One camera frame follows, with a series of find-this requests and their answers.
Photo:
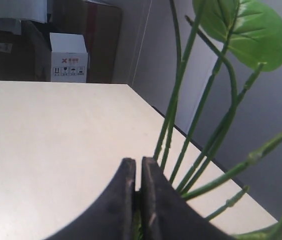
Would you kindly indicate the artificial red anthurium plant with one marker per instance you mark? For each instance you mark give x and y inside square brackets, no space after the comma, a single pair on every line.
[259,116]

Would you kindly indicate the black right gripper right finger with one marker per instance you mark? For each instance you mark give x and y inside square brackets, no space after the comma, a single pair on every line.
[165,215]

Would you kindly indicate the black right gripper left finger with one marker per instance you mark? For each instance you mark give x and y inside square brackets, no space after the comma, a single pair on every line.
[110,217]

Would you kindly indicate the white cardboard box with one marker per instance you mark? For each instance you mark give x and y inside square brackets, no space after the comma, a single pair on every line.
[69,58]

